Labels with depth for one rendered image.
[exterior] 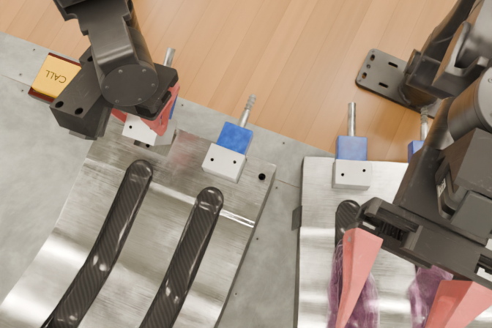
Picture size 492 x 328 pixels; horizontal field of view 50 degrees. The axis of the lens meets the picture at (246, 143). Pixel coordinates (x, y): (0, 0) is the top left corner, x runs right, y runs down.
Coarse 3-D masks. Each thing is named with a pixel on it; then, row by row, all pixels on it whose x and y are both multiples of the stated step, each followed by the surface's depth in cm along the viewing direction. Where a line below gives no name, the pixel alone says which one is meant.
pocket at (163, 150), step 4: (136, 140) 76; (172, 140) 78; (136, 144) 77; (140, 144) 78; (144, 144) 78; (148, 144) 78; (168, 144) 78; (172, 144) 78; (144, 148) 78; (148, 148) 78; (152, 148) 78; (156, 148) 78; (160, 148) 78; (164, 148) 78; (168, 148) 78; (156, 152) 78; (160, 152) 78; (164, 152) 78; (168, 152) 78; (164, 156) 77
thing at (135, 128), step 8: (168, 48) 71; (168, 56) 71; (168, 64) 71; (176, 96) 73; (128, 120) 71; (136, 120) 70; (160, 120) 70; (168, 120) 72; (176, 120) 74; (128, 128) 71; (136, 128) 70; (144, 128) 70; (168, 128) 73; (128, 136) 71; (136, 136) 71; (144, 136) 70; (152, 136) 70; (160, 136) 71; (168, 136) 73; (152, 144) 70; (160, 144) 72
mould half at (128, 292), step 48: (96, 144) 75; (192, 144) 75; (96, 192) 74; (192, 192) 73; (240, 192) 73; (48, 240) 72; (144, 240) 72; (240, 240) 72; (48, 288) 68; (144, 288) 70; (192, 288) 71
